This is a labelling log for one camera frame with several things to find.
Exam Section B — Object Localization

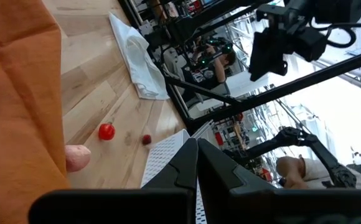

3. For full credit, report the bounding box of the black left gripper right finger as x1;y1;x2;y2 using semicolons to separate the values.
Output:
197;138;276;224

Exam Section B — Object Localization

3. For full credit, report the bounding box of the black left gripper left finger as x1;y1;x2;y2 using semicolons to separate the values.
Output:
141;138;199;192

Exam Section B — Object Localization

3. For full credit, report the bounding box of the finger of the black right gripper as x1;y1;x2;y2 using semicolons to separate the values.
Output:
248;29;289;82

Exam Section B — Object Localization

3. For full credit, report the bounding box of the white perforated plastic basket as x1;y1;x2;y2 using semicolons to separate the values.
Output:
140;119;215;224

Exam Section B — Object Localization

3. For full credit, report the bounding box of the person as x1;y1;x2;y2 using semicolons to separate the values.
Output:
183;43;237;94
275;154;361;190

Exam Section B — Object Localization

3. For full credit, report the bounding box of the red toy cherry with stem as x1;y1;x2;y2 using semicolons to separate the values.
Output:
98;122;116;141

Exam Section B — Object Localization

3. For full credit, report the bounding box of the pink toy peach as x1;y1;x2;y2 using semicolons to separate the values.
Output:
64;144;92;173

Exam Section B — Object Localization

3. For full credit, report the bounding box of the white folded cloth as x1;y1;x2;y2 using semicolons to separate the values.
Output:
108;11;171;101

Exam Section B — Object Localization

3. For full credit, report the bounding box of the orange cloth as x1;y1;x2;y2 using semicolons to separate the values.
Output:
0;0;71;224

